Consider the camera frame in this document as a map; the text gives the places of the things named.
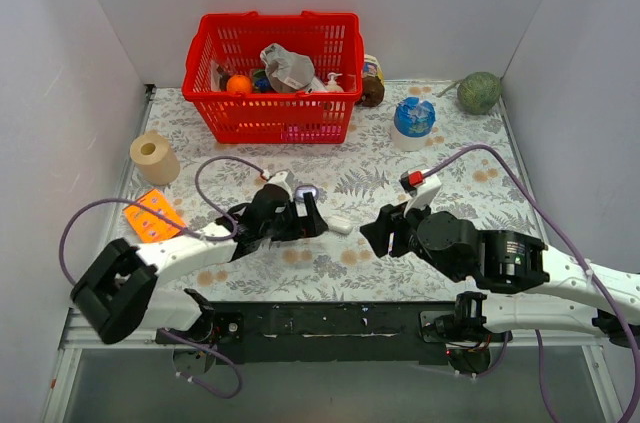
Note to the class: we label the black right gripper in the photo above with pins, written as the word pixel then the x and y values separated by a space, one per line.
pixel 392 231

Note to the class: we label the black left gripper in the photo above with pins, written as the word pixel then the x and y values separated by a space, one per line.
pixel 302 220

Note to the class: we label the purple earbud charging case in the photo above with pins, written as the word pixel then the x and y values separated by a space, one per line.
pixel 303 190

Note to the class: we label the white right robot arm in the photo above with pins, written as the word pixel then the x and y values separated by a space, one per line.
pixel 521 283

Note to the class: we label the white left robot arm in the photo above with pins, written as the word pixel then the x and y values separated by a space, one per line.
pixel 124 289

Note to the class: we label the floral table mat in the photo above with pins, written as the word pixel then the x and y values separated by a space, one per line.
pixel 355 179

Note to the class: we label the blue lidded white jar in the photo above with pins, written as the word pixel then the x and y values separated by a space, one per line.
pixel 412 122

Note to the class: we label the orange snack box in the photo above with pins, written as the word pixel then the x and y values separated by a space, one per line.
pixel 149 227

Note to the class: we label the beige paper roll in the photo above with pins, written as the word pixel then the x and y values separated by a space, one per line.
pixel 154 157

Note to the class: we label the brown jar with label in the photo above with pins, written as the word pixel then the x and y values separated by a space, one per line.
pixel 373 89

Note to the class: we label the orange fruit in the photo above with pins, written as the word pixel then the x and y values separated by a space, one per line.
pixel 239 84

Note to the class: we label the white pump bottle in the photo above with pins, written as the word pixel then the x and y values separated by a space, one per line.
pixel 332 84

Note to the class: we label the grey crumpled bag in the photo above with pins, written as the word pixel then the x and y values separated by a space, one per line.
pixel 286 71

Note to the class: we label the green melon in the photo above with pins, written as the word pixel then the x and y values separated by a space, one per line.
pixel 477 93

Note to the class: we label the red plastic shopping basket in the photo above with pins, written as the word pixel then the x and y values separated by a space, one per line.
pixel 233 41

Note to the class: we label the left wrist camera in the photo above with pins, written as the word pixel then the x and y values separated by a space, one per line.
pixel 282 179

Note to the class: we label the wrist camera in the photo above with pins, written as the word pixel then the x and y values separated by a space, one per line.
pixel 421 186
pixel 282 179

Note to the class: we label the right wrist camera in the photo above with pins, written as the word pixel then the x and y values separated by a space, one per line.
pixel 421 186

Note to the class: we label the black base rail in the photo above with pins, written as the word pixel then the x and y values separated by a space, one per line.
pixel 415 332

